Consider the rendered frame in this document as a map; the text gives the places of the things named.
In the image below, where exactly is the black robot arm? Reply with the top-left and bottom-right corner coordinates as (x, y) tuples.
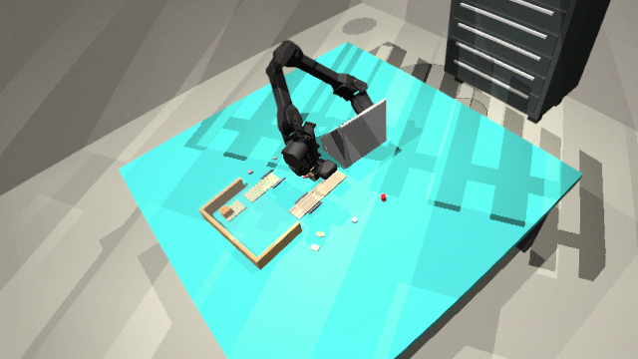
(266, 40), (376, 177)

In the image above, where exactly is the cream strip with teal polka dots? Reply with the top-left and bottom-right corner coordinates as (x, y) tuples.
(254, 173), (280, 193)

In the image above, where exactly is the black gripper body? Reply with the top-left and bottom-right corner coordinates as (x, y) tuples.
(305, 143), (337, 180)

